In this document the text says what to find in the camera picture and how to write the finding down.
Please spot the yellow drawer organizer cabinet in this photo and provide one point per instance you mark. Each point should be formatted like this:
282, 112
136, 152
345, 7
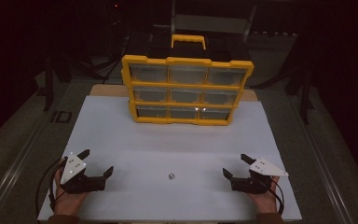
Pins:
186, 61

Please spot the person's right hand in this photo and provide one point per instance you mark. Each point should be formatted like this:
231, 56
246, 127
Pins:
265, 202

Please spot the metal floor rail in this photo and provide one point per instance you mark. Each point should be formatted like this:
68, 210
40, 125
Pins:
15, 174
323, 168

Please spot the person's left hand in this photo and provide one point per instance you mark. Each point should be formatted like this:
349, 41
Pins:
66, 203

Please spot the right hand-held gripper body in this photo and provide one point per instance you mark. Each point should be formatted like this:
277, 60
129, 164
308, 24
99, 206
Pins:
254, 183

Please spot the small metal screw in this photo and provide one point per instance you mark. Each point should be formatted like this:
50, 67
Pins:
171, 176

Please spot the set of small grey drawers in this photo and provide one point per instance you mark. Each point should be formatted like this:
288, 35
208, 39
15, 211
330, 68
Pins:
150, 93

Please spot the white table mat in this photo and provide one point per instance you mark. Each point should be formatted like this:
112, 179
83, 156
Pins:
167, 149

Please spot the clear plastic drawer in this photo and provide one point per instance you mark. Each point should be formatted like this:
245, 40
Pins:
188, 74

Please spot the black stand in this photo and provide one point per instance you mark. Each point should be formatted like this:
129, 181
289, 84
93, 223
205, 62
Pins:
48, 90

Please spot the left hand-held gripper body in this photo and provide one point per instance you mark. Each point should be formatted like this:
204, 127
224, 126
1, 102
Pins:
73, 169

